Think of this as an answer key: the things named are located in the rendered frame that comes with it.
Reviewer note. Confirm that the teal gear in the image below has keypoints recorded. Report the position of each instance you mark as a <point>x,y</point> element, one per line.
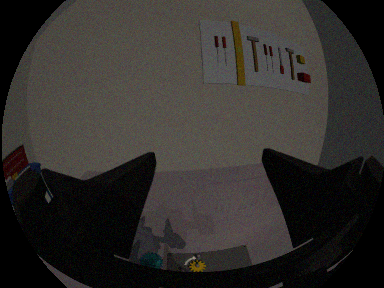
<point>152,261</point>

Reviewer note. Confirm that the yellow gear with black stripe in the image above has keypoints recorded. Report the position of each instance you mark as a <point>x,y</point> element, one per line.
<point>197,269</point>

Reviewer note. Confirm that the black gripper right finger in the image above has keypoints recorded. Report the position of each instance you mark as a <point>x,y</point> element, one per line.
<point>305,191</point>

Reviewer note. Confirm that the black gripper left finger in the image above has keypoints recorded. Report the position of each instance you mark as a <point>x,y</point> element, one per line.
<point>112,202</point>

